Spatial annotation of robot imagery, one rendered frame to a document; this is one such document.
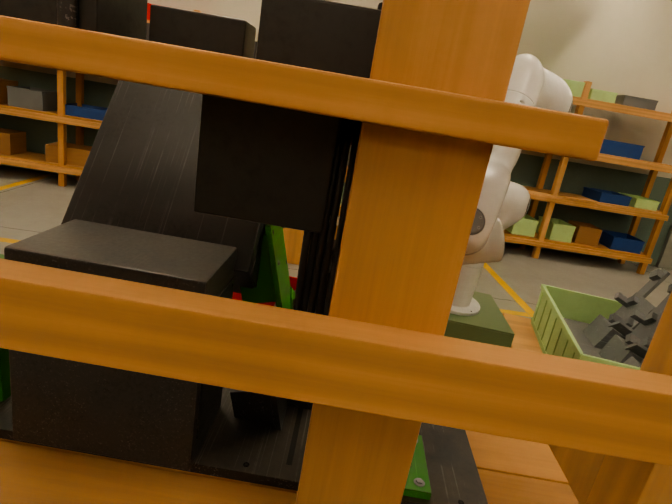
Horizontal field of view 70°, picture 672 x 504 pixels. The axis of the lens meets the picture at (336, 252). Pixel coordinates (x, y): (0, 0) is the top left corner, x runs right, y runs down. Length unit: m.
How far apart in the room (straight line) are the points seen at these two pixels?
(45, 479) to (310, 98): 0.73
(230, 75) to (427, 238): 0.26
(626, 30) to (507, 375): 7.06
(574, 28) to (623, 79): 0.94
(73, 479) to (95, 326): 0.39
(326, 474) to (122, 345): 0.31
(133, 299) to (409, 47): 0.39
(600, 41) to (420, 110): 6.89
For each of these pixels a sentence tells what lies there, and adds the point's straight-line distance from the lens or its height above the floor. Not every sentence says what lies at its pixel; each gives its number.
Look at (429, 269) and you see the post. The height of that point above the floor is 1.35.
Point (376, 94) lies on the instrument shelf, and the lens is 0.48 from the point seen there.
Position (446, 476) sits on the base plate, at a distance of 0.99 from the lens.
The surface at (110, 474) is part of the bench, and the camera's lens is 0.94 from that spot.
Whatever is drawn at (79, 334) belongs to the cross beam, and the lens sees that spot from 0.62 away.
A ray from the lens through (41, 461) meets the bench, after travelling 0.98.
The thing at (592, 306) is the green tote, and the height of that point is 0.92.
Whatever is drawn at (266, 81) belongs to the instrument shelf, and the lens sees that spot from 0.49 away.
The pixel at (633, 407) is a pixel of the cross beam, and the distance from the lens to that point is 0.64.
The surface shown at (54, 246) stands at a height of 1.24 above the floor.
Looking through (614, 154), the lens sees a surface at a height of 1.44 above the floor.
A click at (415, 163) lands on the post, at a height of 1.47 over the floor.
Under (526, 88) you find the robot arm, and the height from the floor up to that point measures 1.59.
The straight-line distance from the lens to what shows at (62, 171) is 6.62.
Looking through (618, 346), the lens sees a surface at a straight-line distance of 1.83.
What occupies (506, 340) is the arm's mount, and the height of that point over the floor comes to 0.91.
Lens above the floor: 1.52
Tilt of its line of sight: 17 degrees down
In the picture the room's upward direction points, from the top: 10 degrees clockwise
